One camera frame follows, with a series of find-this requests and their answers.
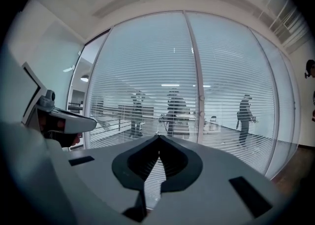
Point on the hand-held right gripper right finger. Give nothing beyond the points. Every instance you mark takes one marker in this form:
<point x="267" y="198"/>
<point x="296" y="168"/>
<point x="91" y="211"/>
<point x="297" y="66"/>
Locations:
<point x="216" y="194"/>

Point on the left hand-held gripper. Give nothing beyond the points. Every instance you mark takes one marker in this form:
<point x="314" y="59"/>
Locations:
<point x="41" y="101"/>

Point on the person's left hand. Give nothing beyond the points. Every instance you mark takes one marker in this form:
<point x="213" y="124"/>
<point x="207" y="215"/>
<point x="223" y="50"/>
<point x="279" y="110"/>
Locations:
<point x="73" y="141"/>

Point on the black metal railing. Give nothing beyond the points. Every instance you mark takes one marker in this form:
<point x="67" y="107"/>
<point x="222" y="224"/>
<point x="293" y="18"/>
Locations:
<point x="75" y="107"/>

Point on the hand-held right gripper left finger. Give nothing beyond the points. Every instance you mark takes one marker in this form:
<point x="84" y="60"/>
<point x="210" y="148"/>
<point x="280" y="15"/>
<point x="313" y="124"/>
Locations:
<point x="98" y="174"/>

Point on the round pendant lamp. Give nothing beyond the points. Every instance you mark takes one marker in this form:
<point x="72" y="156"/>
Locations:
<point x="85" y="78"/>

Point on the white air vent grille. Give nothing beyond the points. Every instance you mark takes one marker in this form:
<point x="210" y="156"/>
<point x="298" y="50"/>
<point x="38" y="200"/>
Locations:
<point x="288" y="24"/>

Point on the white window frame post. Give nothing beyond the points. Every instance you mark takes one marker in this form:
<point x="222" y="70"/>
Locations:
<point x="197" y="71"/>
<point x="86" y="120"/>

